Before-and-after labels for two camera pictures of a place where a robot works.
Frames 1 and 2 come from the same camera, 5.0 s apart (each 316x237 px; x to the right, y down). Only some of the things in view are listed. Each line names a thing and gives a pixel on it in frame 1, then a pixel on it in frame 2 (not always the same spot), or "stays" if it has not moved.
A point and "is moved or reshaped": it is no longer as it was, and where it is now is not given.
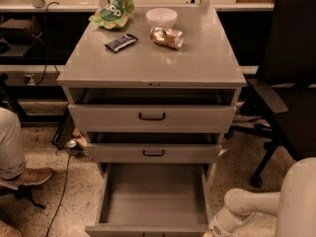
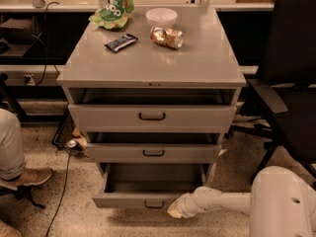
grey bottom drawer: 153,199 is moved or reshaped
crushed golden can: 167,37 stays
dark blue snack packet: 116,44 stays
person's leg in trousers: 12,151 stays
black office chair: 285,99 stays
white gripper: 219,228 → 192,203
